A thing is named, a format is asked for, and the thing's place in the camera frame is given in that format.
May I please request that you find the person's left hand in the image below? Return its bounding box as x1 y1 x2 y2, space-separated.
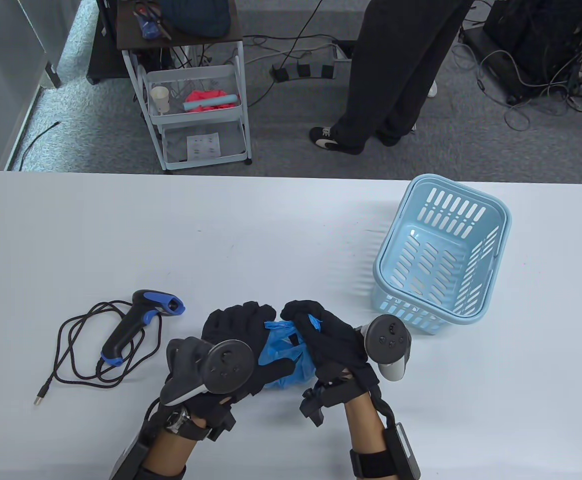
190 301 297 427

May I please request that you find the person's right hand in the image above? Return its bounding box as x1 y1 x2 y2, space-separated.
280 300 383 427

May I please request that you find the blue plastic bag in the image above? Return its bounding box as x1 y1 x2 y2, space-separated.
258 315 324 391

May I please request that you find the person's left forearm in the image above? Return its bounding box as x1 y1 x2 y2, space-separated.
111 420 207 480

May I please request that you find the grey white left hand controller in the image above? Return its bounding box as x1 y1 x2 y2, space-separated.
160 337 256 407

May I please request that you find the light blue plastic basket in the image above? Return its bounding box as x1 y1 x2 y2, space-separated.
372 174 512 335

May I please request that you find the printed paper sheet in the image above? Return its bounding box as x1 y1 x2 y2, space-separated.
187 133 221 161

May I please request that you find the white rolling cart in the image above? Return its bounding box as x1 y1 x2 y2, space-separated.
121 37 253 175

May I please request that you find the teal roll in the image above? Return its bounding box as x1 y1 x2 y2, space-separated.
181 92 237 112

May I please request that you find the red cloth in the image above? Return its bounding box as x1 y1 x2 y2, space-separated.
185 87 238 112

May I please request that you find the white paper cup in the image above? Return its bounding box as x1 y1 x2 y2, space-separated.
150 86 170 115

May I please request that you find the black cabinet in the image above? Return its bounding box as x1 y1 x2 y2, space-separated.
87 0 132 85

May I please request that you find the dark blue bag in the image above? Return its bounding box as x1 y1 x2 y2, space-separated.
160 0 232 38

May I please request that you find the blue packet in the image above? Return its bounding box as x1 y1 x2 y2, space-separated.
131 2 172 40

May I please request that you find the black computer case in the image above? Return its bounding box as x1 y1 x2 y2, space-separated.
481 0 582 106

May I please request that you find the black wrist strap module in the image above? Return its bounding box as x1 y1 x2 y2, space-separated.
206 407 237 442

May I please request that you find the black arm strap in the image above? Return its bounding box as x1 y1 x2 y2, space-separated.
349 449 392 478
138 465 187 480

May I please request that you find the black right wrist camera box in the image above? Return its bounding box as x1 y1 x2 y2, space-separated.
383 422 421 480

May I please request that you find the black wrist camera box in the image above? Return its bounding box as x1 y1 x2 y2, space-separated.
383 422 421 480
110 434 154 480

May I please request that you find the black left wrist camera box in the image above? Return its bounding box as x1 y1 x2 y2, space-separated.
110 434 154 480

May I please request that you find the black floor cable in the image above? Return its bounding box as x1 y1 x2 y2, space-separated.
19 121 61 168

